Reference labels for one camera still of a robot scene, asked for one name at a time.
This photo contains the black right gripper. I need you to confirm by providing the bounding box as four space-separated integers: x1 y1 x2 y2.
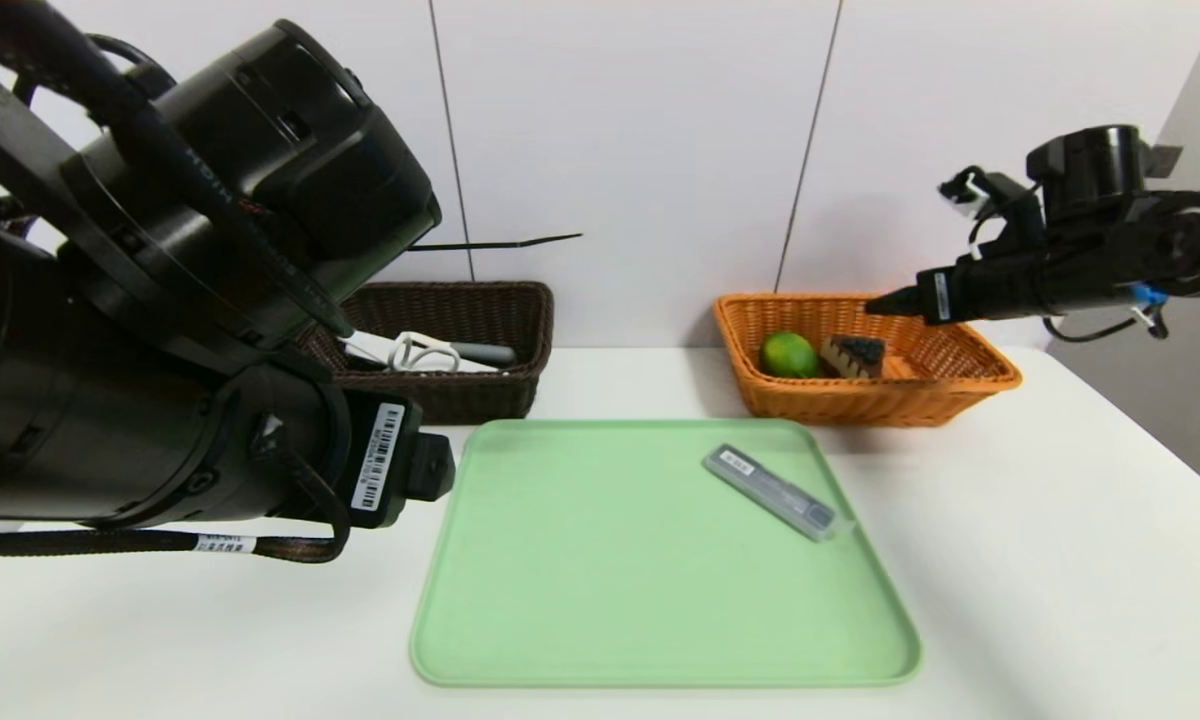
864 253 1047 326

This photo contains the chocolate blueberry cake slice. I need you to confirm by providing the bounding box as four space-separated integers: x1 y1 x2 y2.
820 335 887 380

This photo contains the green lime fruit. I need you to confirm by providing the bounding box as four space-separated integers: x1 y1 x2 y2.
759 331 821 380

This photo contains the grey pencil lead case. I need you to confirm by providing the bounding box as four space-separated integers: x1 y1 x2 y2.
703 444 858 543

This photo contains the white power strip with cord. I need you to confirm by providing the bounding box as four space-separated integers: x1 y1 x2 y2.
338 330 501 375

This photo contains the orange wicker basket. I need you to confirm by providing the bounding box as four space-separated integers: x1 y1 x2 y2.
712 292 1023 429

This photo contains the dark brown wicker basket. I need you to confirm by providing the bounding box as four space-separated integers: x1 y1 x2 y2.
300 281 556 425

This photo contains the light green plastic tray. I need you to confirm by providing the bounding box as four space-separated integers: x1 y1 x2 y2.
410 418 923 688

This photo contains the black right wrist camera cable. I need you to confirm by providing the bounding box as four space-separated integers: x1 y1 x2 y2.
963 175 1023 263

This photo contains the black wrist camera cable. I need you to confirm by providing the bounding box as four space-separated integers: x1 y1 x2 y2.
963 175 1023 263
0 0 356 339

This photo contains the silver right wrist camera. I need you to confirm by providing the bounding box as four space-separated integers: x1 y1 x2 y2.
940 168 1003 223

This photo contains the thin black cable tie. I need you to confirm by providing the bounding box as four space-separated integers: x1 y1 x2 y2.
405 233 584 252

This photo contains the black left wrist camera cable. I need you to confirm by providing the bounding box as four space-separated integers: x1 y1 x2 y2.
0 0 356 339

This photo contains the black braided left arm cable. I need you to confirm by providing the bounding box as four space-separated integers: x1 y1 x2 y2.
0 440 353 565

